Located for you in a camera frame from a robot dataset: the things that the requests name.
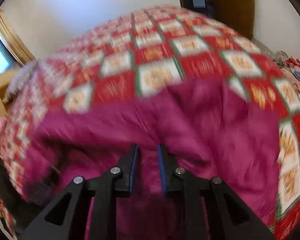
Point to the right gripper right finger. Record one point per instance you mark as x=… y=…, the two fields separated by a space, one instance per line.
x=207 y=208

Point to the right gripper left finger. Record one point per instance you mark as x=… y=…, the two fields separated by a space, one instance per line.
x=86 y=208

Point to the magenta puffer jacket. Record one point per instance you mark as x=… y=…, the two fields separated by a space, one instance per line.
x=208 y=128

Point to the clothes pile on floor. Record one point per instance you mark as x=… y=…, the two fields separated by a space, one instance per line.
x=289 y=66

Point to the striped pillow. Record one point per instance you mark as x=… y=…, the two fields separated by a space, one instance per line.
x=21 y=78

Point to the beige right curtain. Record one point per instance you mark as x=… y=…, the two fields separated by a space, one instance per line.
x=13 y=42

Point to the red patchwork bear bedspread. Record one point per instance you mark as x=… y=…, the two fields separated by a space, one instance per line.
x=137 y=56

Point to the brown wooden door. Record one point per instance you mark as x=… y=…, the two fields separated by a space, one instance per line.
x=237 y=14

